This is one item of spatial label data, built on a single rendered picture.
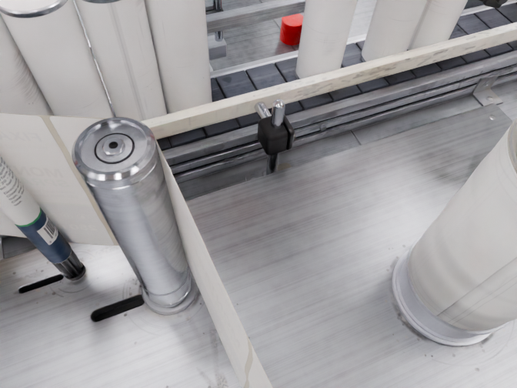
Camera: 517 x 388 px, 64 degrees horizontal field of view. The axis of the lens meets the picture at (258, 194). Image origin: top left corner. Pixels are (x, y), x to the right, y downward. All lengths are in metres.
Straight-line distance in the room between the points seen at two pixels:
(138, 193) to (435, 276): 0.21
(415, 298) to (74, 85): 0.32
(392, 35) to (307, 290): 0.30
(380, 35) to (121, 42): 0.29
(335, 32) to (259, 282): 0.26
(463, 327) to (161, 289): 0.22
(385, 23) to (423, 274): 0.29
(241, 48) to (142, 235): 0.44
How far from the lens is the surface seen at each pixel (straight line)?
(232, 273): 0.36
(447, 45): 0.56
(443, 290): 0.32
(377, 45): 0.53
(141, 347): 0.35
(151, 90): 0.41
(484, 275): 0.28
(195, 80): 0.42
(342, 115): 0.51
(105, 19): 0.36
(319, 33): 0.46
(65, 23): 0.36
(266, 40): 0.65
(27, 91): 0.40
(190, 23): 0.38
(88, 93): 0.40
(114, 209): 0.21
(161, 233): 0.24
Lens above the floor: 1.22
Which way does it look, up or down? 57 degrees down
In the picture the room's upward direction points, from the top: 4 degrees clockwise
